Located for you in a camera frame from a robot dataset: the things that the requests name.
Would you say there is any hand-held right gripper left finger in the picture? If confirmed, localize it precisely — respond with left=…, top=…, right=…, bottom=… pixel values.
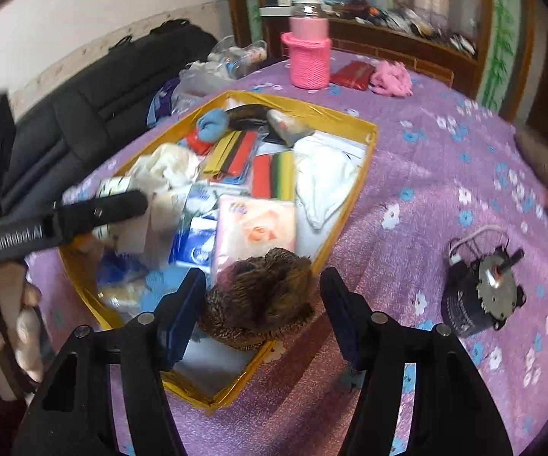
left=12, top=268, right=208, bottom=456

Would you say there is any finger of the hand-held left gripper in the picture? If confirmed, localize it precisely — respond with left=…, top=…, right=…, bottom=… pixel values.
left=50, top=190, right=150, bottom=244

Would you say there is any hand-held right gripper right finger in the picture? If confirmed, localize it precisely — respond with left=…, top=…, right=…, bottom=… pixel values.
left=319, top=267, right=515, bottom=456

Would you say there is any white green printed packet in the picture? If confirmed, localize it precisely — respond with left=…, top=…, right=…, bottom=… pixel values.
left=91, top=176, right=151, bottom=248

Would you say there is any white plastic bag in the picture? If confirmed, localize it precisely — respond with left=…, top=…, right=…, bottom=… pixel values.
left=129, top=142, right=203, bottom=191

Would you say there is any brown fuzzy hat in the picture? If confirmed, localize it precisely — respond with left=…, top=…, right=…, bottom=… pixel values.
left=198, top=247, right=316, bottom=353

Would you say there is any red plastic bag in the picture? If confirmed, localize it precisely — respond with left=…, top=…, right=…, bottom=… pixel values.
left=179, top=135, right=213, bottom=157

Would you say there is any yellow taped cardboard box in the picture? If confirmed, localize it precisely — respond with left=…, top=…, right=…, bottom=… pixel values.
left=60, top=89, right=380, bottom=414

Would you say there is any person's left hand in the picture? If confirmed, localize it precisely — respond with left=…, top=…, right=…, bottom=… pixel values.
left=0, top=278, right=46, bottom=383

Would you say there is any light blue fuzzy cloth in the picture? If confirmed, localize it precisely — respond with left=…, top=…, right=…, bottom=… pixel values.
left=138, top=266, right=194, bottom=314

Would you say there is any small blue tissue pack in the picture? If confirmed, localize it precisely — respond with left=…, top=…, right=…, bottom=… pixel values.
left=168, top=216, right=220, bottom=267

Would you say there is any blue white printed packet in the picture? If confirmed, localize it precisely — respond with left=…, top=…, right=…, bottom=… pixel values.
left=186, top=183, right=222, bottom=219

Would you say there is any black suitcase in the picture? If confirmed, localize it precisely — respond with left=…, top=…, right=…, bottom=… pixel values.
left=0, top=19, right=220, bottom=210

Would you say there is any floral print tissue pack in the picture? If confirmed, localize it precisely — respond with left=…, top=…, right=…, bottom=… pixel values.
left=211, top=194, right=298, bottom=290

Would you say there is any purple bag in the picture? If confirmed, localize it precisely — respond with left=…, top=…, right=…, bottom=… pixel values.
left=146, top=78, right=184, bottom=129

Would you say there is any black electric motor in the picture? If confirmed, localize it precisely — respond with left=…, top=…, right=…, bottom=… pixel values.
left=440, top=225, right=526, bottom=339

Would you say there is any yellow black red felt pack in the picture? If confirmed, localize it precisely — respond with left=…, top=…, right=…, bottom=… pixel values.
left=200, top=130, right=260, bottom=186

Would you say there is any white cloth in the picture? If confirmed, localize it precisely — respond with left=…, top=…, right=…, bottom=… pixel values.
left=293, top=133, right=367, bottom=230

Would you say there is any multicoloured felt pack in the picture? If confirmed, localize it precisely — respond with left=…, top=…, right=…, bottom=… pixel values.
left=251, top=151, right=296, bottom=200

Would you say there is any dark brown knit band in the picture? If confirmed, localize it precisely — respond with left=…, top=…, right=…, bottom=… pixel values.
left=225, top=103, right=275, bottom=131

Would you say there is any purple floral blanket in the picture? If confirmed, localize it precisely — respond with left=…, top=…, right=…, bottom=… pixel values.
left=22, top=50, right=548, bottom=456

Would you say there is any clear plastic bag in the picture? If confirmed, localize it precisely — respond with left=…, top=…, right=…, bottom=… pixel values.
left=179, top=35, right=269, bottom=100

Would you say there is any grey white fabric item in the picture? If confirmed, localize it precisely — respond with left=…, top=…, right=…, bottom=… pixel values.
left=267, top=109, right=315, bottom=148

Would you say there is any pink knitted bottle cover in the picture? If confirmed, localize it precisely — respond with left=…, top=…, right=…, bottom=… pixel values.
left=281, top=13, right=334, bottom=90

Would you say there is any pink fluffy cloth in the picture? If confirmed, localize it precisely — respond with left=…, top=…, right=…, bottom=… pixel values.
left=368, top=61, right=415, bottom=98

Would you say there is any red pouch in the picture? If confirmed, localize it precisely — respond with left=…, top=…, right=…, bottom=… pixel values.
left=331, top=61, right=376, bottom=90

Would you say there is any white flat box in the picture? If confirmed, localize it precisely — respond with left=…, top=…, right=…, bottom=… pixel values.
left=259, top=0, right=303, bottom=17

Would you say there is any grey brown cushion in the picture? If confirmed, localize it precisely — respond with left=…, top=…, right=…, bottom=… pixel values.
left=514, top=126, right=548, bottom=200

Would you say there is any wooden cabinet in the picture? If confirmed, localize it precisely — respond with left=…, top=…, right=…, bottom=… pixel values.
left=221, top=0, right=498, bottom=100

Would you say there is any pile of assorted clutter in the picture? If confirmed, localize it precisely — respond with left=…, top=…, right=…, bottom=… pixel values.
left=331, top=0, right=479, bottom=55

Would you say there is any green bamboo wall strip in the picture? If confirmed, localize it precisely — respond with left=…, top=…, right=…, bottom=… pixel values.
left=478, top=0, right=524, bottom=112

